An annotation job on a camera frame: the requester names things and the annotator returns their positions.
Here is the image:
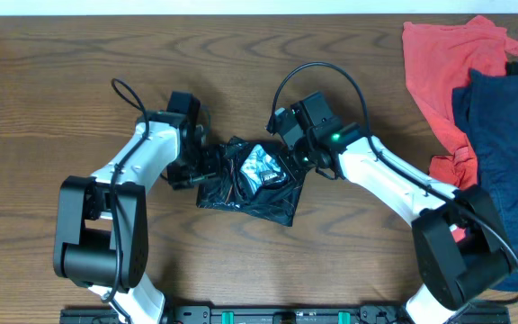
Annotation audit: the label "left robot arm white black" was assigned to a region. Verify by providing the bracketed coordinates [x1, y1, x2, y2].
[53, 109, 217, 323]

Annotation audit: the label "black printed jersey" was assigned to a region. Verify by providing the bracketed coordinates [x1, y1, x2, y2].
[196, 137, 306, 227]

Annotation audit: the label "navy blue garment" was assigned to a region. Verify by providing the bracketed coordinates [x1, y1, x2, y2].
[451, 68, 518, 301]

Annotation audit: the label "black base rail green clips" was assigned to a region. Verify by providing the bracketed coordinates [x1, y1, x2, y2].
[59, 304, 512, 324]

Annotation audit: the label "red orange shirt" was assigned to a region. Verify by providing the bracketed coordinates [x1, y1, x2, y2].
[401, 14, 518, 242]

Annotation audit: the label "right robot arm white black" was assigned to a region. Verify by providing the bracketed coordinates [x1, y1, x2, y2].
[271, 117, 518, 323]

